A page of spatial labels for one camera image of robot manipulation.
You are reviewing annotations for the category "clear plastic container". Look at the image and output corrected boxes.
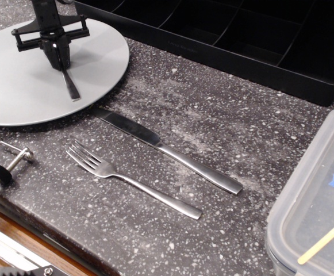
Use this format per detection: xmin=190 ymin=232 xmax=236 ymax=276
xmin=266 ymin=110 xmax=334 ymax=275

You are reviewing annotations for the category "silver table knife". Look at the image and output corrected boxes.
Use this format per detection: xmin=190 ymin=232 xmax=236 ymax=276
xmin=90 ymin=107 xmax=243 ymax=195

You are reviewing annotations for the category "wooden stick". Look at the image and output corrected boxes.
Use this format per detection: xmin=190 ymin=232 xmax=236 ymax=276
xmin=297 ymin=227 xmax=334 ymax=265

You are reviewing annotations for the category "black compartment organizer tray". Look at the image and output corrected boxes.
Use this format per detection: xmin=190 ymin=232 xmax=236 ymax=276
xmin=75 ymin=1 xmax=334 ymax=106

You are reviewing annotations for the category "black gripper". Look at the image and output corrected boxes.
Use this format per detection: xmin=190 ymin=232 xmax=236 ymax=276
xmin=11 ymin=14 xmax=90 ymax=70

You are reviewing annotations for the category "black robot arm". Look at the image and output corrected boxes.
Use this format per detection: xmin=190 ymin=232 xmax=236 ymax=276
xmin=11 ymin=0 xmax=90 ymax=71

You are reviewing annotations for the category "metal bracket with screw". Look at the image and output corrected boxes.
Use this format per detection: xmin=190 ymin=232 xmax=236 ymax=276
xmin=0 ymin=232 xmax=67 ymax=275

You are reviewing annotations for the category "grey round plate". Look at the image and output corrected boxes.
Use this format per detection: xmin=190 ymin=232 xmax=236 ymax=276
xmin=0 ymin=19 xmax=129 ymax=126

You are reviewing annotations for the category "silver metal fork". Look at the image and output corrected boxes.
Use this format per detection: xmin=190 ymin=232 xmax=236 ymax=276
xmin=66 ymin=140 xmax=202 ymax=220

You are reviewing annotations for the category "silver metal spoon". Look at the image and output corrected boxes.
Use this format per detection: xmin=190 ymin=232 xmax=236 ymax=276
xmin=57 ymin=43 xmax=82 ymax=102

